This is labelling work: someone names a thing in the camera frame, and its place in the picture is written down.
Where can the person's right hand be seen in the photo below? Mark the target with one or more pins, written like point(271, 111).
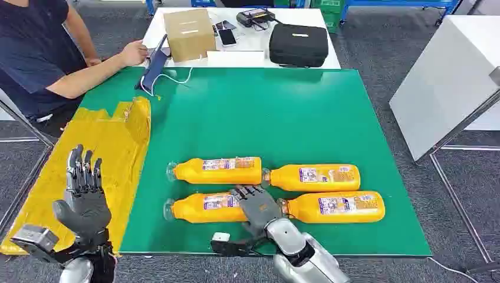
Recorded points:
point(133, 53)

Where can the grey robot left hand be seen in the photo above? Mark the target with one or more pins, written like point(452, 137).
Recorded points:
point(88, 213)

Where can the person's left hand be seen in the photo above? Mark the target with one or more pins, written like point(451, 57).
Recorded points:
point(93, 61)

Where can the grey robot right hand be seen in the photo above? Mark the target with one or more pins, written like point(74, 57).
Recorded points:
point(259, 209)

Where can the orange drink bottle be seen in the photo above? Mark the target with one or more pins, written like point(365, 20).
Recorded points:
point(218, 176)
point(203, 215)
point(336, 217)
point(312, 184)

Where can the tablet in blue case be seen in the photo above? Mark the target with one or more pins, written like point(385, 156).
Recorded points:
point(154, 66)

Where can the brown cardboard box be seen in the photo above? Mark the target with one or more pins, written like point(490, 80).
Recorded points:
point(189, 39)

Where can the yellow plastic sheet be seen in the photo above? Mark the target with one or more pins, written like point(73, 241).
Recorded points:
point(113, 156)

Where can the person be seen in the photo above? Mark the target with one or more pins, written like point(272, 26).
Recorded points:
point(27, 50)

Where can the green mat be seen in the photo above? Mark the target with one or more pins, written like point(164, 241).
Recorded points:
point(254, 125)

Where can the white-edged smartphone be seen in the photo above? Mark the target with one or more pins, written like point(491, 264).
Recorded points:
point(227, 37)

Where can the dark smartphone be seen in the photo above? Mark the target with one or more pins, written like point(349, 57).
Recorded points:
point(226, 25)

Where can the flat white box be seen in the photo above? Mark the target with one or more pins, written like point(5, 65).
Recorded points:
point(234, 58)

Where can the white table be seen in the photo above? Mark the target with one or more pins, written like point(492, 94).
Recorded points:
point(254, 43)

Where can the black remote controller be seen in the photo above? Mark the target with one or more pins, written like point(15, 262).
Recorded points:
point(254, 17)

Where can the black zip case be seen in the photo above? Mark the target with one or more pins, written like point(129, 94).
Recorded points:
point(298, 47)

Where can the green crate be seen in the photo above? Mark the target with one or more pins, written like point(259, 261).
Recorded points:
point(332, 19)

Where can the white cabinet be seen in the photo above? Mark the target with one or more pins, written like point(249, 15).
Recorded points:
point(441, 86)

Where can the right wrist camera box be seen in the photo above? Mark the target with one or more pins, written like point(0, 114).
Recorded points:
point(221, 237)

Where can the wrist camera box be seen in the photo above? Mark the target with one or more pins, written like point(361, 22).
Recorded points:
point(35, 239)
point(221, 237)

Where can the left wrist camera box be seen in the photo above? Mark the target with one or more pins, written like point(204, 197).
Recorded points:
point(35, 239)

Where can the grey metal floor frame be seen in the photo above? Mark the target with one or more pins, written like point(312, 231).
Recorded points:
point(51, 144)
point(458, 203)

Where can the blue metal cart frame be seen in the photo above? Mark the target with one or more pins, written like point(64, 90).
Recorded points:
point(390, 3)

